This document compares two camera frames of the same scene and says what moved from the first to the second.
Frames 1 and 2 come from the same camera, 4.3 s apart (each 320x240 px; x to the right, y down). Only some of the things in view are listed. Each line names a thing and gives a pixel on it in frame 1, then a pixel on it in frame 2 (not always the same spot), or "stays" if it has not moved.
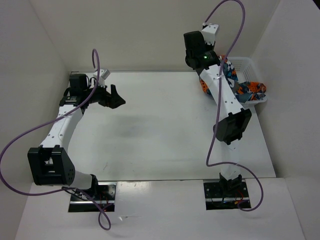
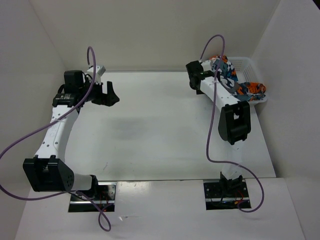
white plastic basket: [246, 72] stays
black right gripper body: [208, 47] → [198, 91]
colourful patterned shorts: [245, 91] stays
